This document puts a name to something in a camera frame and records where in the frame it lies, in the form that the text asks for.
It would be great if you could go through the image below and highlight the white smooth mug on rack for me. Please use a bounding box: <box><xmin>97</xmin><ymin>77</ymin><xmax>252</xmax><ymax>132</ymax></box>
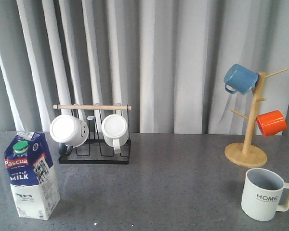
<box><xmin>50</xmin><ymin>115</ymin><xmax>89</xmax><ymax>155</ymax></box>

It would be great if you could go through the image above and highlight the grey curtain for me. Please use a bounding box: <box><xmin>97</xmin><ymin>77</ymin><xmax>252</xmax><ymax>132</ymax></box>
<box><xmin>0</xmin><ymin>0</ymin><xmax>289</xmax><ymax>135</ymax></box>

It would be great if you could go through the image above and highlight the black mug rack wooden bar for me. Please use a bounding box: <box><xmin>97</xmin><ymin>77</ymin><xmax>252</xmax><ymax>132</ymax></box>
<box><xmin>53</xmin><ymin>103</ymin><xmax>131</xmax><ymax>165</ymax></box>

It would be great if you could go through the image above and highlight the white HOME mug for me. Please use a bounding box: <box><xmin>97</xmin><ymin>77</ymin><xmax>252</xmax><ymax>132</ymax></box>
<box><xmin>241</xmin><ymin>168</ymin><xmax>289</xmax><ymax>221</ymax></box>

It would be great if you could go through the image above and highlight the orange mug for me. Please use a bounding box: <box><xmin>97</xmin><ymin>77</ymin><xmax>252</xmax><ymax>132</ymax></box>
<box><xmin>256</xmin><ymin>110</ymin><xmax>288</xmax><ymax>137</ymax></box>

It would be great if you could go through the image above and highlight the white ribbed mug on rack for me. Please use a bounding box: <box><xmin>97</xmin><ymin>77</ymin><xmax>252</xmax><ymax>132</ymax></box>
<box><xmin>102</xmin><ymin>114</ymin><xmax>128</xmax><ymax>154</ymax></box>

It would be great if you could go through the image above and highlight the wooden mug tree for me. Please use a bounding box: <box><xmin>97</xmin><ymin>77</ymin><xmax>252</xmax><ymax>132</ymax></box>
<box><xmin>224</xmin><ymin>68</ymin><xmax>287</xmax><ymax>168</ymax></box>

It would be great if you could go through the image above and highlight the blue white milk carton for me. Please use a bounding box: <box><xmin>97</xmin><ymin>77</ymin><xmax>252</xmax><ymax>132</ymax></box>
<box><xmin>4</xmin><ymin>131</ymin><xmax>60</xmax><ymax>220</ymax></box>

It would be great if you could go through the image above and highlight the blue mug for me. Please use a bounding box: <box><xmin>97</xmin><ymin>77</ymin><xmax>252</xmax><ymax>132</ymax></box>
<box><xmin>224</xmin><ymin>64</ymin><xmax>259</xmax><ymax>95</ymax></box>

